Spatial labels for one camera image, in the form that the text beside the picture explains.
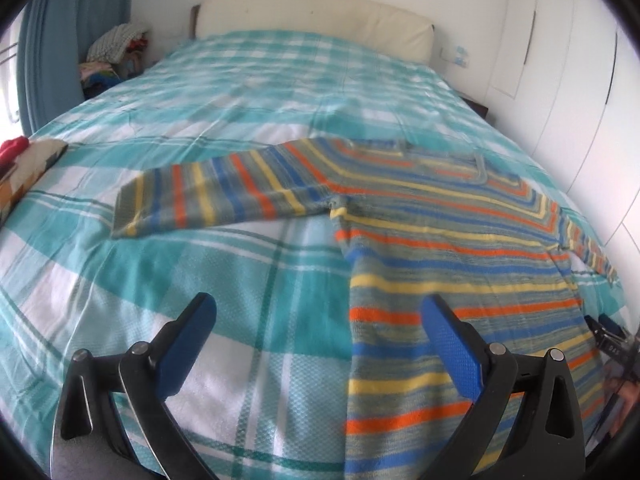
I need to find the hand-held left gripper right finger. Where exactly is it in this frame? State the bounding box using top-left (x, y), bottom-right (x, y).
top-left (420, 294), bottom-right (587, 480)

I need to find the white wall socket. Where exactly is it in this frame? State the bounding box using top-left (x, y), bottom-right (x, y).
top-left (440, 45), bottom-right (471, 67)

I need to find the patchwork patterned cushion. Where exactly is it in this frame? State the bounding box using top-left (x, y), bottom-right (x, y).
top-left (0, 139), bottom-right (69, 221)

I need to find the metal window railing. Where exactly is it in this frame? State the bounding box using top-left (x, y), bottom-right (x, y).
top-left (0, 42), bottom-right (21, 123)

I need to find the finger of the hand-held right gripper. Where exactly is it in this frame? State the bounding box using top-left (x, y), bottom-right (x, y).
top-left (584, 312), bottom-right (623, 343)

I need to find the cream padded headboard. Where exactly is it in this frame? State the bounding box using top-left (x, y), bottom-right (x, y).
top-left (190, 0), bottom-right (436, 63)

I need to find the dark wooden nightstand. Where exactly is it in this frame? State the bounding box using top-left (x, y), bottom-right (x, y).
top-left (457, 95), bottom-right (497, 127)

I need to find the teal checked bed blanket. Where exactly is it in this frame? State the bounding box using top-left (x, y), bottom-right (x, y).
top-left (0, 29), bottom-right (626, 480)

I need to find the striped knit sweater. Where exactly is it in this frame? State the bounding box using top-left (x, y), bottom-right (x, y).
top-left (111, 136), bottom-right (623, 480)

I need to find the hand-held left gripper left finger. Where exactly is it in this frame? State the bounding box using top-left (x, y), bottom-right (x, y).
top-left (52, 292), bottom-right (218, 480)

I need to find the blue curtain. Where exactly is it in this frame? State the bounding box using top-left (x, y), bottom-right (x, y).
top-left (17, 0), bottom-right (138, 133)

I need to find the grey checked cloth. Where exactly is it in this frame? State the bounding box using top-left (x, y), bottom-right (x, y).
top-left (87, 24), bottom-right (150, 63)

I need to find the colourful folded clothes stack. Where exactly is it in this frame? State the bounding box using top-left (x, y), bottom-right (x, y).
top-left (77, 60), bottom-right (127, 100)

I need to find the red cloth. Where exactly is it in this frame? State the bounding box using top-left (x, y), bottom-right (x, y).
top-left (0, 136), bottom-right (32, 167)

